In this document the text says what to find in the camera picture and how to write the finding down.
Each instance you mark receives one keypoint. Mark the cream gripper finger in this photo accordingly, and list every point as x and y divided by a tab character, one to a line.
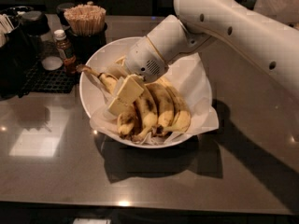
117	68
126	92

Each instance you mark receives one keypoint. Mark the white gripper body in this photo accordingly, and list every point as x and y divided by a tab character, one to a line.
144	58

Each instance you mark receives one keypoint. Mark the spotted banana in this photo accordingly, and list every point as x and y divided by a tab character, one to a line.
182	113
127	119
148	114
164	103

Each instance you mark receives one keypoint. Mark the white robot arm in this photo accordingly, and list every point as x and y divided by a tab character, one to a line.
270	45

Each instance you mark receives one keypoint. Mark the white bowl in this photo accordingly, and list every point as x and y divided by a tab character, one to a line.
90	89

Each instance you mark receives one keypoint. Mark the black stick holder cup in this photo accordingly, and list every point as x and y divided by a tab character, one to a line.
86	46

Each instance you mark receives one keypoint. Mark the white paper liner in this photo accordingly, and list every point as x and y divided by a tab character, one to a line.
188	76

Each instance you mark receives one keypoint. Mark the bundle of wooden sticks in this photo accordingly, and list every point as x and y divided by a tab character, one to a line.
86	19

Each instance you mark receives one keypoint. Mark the small brown sauce bottle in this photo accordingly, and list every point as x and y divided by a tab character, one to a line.
66	51

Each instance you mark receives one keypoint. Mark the black rubber grid mat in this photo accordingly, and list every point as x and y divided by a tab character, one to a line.
38	79

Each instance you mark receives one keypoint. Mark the dark jar behind sticks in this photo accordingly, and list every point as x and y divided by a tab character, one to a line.
61	9

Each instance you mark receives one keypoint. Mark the glass shaker with black lid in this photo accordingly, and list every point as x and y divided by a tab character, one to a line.
35	25

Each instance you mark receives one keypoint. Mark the black napkin holder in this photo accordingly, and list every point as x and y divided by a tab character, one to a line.
17	54

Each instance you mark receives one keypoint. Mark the clear acrylic stand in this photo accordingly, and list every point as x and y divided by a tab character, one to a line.
285	11

